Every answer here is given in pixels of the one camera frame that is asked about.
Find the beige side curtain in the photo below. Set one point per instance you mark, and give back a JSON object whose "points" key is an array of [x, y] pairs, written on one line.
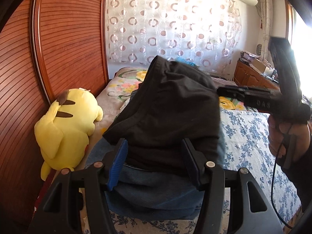
{"points": [[265, 31]]}

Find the blue floral bed cover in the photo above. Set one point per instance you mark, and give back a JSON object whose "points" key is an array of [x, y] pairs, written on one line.
{"points": [[249, 136]]}

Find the folded blue jeans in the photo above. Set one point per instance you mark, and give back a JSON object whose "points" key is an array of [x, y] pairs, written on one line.
{"points": [[154, 183]]}

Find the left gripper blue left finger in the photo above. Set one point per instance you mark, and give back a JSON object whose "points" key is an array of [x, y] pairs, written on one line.
{"points": [[118, 156]]}

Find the wooden louvered wardrobe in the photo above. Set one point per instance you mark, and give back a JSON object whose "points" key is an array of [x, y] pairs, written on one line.
{"points": [[47, 46]]}

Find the cardboard box on cabinet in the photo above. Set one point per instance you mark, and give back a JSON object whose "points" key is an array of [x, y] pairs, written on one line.
{"points": [[262, 68]]}

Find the colourful flower blanket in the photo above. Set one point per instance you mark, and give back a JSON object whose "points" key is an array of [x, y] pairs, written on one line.
{"points": [[116, 95]]}

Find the cardboard box with blue items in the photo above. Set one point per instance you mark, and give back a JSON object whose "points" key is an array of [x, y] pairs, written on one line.
{"points": [[187, 62]]}

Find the sheer circle pattern curtain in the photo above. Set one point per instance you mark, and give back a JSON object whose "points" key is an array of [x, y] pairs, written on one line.
{"points": [[205, 32]]}

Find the black shorts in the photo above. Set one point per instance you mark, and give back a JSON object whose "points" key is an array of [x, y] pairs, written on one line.
{"points": [[175, 101]]}

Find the yellow Pikachu plush toy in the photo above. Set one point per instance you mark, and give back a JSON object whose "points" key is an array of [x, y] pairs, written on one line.
{"points": [[63, 132]]}

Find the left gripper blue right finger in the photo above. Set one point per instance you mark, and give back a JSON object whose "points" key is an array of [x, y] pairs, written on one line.
{"points": [[197, 165]]}

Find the wooden sideboard cabinet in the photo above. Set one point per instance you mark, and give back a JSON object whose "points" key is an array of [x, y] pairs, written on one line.
{"points": [[244, 75]]}

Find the window with wooden frame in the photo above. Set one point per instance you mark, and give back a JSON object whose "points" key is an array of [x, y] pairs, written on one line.
{"points": [[299, 36]]}

